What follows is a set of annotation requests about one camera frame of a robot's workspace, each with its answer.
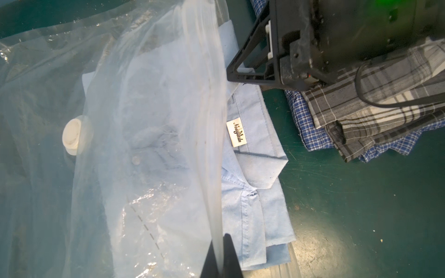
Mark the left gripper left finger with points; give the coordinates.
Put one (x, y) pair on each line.
(210, 268)

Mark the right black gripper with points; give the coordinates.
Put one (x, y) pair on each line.
(294, 40)

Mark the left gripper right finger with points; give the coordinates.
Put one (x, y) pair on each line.
(231, 267)

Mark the light blue shirt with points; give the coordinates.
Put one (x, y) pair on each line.
(253, 194)

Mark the grey plaid shirt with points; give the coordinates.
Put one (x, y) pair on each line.
(354, 126)

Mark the clear plastic vacuum bag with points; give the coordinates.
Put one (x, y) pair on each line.
(52, 226)

